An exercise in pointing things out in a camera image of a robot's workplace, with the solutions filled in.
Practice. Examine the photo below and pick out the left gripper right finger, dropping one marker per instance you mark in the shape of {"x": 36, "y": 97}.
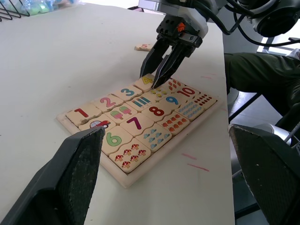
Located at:
{"x": 269, "y": 175}

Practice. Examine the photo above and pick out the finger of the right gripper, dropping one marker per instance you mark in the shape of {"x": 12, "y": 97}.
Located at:
{"x": 153, "y": 58}
{"x": 172, "y": 63}

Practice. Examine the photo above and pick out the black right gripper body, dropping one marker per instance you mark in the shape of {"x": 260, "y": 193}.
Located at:
{"x": 172, "y": 30}

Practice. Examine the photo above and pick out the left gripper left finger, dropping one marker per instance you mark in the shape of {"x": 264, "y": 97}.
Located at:
{"x": 58, "y": 182}

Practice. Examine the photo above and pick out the wooden tile number 4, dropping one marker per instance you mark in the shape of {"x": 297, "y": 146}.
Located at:
{"x": 145, "y": 82}

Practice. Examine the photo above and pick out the wooden tile number 3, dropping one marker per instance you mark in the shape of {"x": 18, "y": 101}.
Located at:
{"x": 127, "y": 92}

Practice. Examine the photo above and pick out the wooden tile number 5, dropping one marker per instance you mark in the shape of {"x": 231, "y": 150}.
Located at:
{"x": 142, "y": 47}

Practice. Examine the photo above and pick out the wooden tile number 10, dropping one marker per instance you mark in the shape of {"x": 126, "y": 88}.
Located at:
{"x": 187, "y": 92}

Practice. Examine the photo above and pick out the wooden tile number 9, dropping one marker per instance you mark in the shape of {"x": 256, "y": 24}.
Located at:
{"x": 172, "y": 100}

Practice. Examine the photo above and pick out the wooden tile number 8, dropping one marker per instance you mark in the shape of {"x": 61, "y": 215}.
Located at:
{"x": 156, "y": 111}

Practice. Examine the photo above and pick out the wooden tile number 2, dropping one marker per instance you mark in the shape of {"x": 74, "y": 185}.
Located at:
{"x": 107, "y": 102}

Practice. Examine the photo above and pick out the wooden tile number 7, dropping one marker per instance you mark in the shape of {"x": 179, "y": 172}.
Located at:
{"x": 136, "y": 123}

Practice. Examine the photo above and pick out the wooden puzzle board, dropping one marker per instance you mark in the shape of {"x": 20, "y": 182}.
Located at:
{"x": 185, "y": 131}

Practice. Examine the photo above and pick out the wooden tile number 6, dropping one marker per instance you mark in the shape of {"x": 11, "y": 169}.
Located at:
{"x": 114, "y": 140}

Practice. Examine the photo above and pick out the wooden tile number 1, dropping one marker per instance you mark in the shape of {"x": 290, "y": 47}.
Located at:
{"x": 80, "y": 113}

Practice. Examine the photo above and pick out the wooden tile orange carrots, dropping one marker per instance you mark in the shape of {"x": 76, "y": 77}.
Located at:
{"x": 174, "y": 84}

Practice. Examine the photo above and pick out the wooden tile yellow shapes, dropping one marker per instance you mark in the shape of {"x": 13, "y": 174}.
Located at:
{"x": 160, "y": 93}

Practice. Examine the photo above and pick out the silver rounded shell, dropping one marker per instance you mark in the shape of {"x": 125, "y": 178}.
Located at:
{"x": 269, "y": 131}

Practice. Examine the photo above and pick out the wooden tile blue pencils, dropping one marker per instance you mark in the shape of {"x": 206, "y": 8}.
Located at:
{"x": 140, "y": 102}

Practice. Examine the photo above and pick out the wooden tile red dots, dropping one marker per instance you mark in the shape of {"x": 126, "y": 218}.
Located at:
{"x": 203, "y": 100}

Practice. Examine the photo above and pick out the wooden tile blue rows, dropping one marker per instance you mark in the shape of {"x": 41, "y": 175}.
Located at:
{"x": 191, "y": 109}

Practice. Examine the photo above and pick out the wooden tile orange leaves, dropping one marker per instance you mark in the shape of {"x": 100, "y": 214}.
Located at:
{"x": 174, "y": 122}

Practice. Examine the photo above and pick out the wooden tile ice creams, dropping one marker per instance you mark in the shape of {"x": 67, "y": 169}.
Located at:
{"x": 120, "y": 112}

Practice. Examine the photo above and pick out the wooden tile red car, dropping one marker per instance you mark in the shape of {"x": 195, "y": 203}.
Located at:
{"x": 100, "y": 123}

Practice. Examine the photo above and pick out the wooden tile blue clouds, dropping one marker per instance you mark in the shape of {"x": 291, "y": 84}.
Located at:
{"x": 155, "y": 138}

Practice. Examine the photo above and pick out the wooden tile red mushrooms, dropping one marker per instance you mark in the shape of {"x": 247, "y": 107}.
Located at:
{"x": 130, "y": 154}

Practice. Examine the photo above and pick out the dark green trouser leg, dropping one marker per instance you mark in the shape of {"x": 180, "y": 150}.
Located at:
{"x": 257, "y": 70}

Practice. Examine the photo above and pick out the clear bag of colourful pieces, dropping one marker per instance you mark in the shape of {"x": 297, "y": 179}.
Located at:
{"x": 39, "y": 7}

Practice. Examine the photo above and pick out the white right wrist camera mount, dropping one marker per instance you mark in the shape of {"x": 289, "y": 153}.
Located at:
{"x": 197, "y": 23}

